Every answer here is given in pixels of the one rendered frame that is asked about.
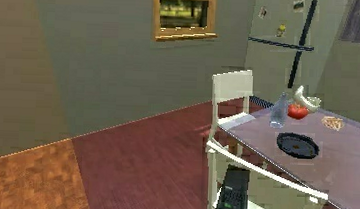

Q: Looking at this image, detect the black round plate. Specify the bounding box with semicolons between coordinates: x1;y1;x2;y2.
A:
275;131;321;160

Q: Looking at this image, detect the yellow fridge magnet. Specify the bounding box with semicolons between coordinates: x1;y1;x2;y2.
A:
275;23;288;39

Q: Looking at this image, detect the pale grey fridge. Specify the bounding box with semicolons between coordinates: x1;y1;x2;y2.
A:
242;0;350;107

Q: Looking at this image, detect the red tomato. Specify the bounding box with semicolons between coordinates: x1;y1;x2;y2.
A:
287;102;310;121

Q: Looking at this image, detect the black remote control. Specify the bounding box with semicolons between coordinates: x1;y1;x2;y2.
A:
213;164;251;209

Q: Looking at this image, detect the small photo fridge magnet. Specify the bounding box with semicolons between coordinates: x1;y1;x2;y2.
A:
257;5;268;20

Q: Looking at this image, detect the grey top dining table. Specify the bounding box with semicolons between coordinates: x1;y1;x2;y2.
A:
214;102;360;209

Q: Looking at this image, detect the landscape photo fridge magnet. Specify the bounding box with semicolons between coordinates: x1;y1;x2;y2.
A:
292;0;306;14

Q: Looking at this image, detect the wooden framed window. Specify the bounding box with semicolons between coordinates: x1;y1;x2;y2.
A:
150;0;220;44

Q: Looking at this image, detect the white wooden chair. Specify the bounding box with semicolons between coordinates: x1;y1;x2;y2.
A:
209;68;259;149
202;138;331;209

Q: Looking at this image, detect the black fridge handle bar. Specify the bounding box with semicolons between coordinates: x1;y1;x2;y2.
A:
287;0;319;90

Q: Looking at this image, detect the white bowl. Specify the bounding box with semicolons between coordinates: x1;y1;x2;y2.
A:
293;84;323;114

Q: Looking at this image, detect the dark framed picture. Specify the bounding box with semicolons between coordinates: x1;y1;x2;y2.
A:
339;0;360;45

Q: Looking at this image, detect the tan woven coaster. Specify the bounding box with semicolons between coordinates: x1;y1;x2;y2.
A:
320;115;346;132

